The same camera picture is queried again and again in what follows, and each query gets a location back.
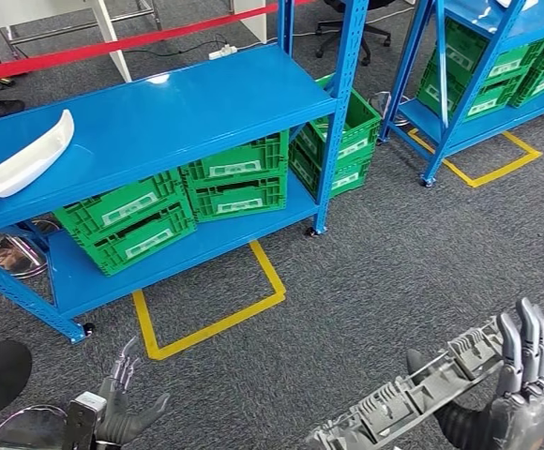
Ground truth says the white desk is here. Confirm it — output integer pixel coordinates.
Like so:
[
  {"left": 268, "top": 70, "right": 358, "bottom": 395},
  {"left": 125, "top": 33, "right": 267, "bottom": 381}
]
[{"left": 0, "top": 0, "right": 133, "bottom": 83}]

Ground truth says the white power strip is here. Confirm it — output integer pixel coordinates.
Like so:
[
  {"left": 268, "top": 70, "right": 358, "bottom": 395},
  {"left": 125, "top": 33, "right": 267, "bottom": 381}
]
[{"left": 209, "top": 44, "right": 239, "bottom": 62}]

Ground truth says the blue metal shelf rack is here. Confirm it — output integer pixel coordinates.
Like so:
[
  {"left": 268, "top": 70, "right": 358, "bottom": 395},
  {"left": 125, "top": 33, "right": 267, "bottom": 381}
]
[
  {"left": 378, "top": 0, "right": 544, "bottom": 188},
  {"left": 0, "top": 0, "right": 371, "bottom": 345}
]

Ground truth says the chrome round base ring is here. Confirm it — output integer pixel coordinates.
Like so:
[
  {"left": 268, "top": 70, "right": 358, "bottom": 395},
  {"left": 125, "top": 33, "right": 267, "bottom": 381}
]
[{"left": 0, "top": 404, "right": 69, "bottom": 450}]

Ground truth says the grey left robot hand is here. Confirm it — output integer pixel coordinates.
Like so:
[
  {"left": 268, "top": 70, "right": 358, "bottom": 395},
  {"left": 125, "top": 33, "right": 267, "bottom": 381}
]
[{"left": 95, "top": 337, "right": 171, "bottom": 447}]

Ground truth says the white curved plastic trim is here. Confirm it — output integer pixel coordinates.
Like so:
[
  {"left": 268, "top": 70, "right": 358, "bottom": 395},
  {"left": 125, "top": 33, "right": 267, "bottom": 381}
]
[{"left": 0, "top": 109, "right": 75, "bottom": 199}]

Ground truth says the black floor cable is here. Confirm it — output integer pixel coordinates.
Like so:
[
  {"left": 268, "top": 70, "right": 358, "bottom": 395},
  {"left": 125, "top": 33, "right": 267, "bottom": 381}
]
[{"left": 124, "top": 37, "right": 228, "bottom": 58}]

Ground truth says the white desk side panel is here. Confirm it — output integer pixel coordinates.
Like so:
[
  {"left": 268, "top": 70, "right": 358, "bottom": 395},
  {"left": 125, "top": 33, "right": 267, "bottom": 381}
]
[{"left": 232, "top": 0, "right": 268, "bottom": 45}]

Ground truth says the chrome table frame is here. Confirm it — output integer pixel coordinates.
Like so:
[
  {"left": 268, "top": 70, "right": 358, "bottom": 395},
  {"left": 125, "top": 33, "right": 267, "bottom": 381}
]
[{"left": 0, "top": 0, "right": 163, "bottom": 48}]

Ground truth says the grey plastic wheel hubcap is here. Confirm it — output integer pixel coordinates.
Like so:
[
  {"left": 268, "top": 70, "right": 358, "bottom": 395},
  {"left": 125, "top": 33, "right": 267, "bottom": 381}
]
[{"left": 305, "top": 316, "right": 512, "bottom": 450}]

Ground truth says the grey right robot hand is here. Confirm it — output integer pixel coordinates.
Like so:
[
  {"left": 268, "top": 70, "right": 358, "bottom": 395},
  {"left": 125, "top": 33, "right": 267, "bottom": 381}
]
[{"left": 405, "top": 297, "right": 544, "bottom": 450}]

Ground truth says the black office chair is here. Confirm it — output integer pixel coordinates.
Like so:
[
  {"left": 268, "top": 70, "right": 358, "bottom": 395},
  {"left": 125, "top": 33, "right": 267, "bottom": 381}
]
[{"left": 315, "top": 0, "right": 397, "bottom": 68}]

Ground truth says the red barrier tape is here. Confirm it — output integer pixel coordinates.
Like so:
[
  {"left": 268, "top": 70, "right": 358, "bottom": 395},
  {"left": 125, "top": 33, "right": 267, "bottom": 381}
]
[{"left": 0, "top": 0, "right": 317, "bottom": 85}]

